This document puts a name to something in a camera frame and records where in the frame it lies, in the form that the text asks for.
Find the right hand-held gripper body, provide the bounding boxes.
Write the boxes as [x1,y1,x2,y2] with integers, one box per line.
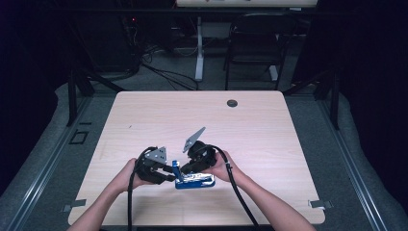
[182,126,218,171]

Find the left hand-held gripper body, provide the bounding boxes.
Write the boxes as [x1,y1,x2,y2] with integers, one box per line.
[136,146,168,186]

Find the blue stapler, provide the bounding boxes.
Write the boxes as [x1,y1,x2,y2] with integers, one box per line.
[171,160,217,191]

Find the person's right hand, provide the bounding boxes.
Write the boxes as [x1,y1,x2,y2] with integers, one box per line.
[205,149,242,185]

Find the person's left hand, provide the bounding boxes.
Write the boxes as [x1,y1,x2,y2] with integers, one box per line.
[115,157,152,194]

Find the grey tape piece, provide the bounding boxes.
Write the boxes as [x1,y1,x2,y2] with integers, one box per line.
[62,198,88,214]
[308,198,335,210]

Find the white desk leg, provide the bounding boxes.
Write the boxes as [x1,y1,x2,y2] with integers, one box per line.
[268,64,280,82]
[194,15,206,83]

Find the black metal stand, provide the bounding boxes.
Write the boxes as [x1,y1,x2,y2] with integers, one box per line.
[64,67,127,127]
[282,67,342,131]

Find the black folding chair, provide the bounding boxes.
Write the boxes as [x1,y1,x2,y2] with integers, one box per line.
[223,13,298,91]

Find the dark equipment cabinet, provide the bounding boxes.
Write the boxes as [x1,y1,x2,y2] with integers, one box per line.
[71,11,142,73]

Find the light background desk top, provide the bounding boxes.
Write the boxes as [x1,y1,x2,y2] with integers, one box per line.
[175,0,319,9]

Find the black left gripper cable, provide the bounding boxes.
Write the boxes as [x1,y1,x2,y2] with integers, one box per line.
[127,145,159,231]

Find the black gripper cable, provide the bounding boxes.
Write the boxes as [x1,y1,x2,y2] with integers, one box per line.
[207,144,260,228]
[127,145,159,231]

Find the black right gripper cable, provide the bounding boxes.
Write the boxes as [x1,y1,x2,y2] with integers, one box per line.
[207,144,260,228]

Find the black floor cables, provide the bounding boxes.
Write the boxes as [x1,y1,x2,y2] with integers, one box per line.
[140,44,200,91]

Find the aluminium floor rail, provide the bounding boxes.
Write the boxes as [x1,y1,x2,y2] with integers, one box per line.
[0,95,94,231]
[317,98,390,231]

